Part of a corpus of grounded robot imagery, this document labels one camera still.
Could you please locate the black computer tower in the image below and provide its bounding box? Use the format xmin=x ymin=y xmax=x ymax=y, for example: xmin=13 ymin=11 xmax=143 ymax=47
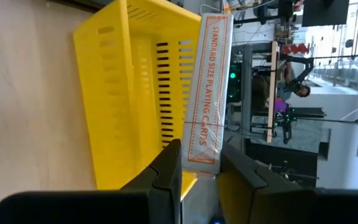
xmin=227 ymin=43 xmax=254 ymax=134

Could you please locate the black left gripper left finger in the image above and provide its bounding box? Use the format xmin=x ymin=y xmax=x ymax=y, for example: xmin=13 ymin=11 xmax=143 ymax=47
xmin=0 ymin=139 xmax=183 ymax=224

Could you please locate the purple object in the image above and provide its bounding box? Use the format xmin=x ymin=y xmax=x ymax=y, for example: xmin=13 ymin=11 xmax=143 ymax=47
xmin=273 ymin=96 xmax=288 ymax=113

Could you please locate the distant wooden table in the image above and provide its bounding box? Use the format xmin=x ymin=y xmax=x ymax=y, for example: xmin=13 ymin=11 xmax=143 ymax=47
xmin=265 ymin=40 xmax=281 ymax=144

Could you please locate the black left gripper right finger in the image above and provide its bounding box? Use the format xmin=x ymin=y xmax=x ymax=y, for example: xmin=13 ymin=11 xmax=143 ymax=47
xmin=216 ymin=142 xmax=358 ymax=224

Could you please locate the person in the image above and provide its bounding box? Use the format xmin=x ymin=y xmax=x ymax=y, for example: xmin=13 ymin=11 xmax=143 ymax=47
xmin=278 ymin=60 xmax=312 ymax=103

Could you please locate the yellow plastic basket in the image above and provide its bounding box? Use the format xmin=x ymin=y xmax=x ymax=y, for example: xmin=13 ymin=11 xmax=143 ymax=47
xmin=72 ymin=0 xmax=202 ymax=200

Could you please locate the playing card deck box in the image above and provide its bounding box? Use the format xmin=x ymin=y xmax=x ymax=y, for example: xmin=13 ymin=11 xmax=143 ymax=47
xmin=181 ymin=12 xmax=234 ymax=180

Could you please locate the black computer monitor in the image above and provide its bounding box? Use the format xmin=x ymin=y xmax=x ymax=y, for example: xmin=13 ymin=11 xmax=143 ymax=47
xmin=301 ymin=0 xmax=351 ymax=27

